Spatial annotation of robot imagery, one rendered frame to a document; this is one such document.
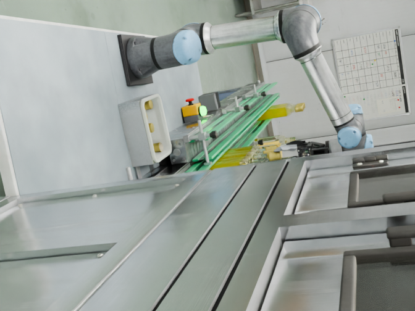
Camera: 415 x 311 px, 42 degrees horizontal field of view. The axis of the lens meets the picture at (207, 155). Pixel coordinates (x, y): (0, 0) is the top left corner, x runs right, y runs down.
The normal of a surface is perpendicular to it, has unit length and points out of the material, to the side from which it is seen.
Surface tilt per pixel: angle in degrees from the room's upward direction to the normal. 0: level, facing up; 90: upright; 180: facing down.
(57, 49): 0
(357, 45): 90
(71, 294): 90
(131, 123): 90
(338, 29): 90
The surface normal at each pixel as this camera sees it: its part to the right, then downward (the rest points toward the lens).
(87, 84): 0.94, -0.14
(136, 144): -0.27, 0.25
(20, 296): -0.20, -0.96
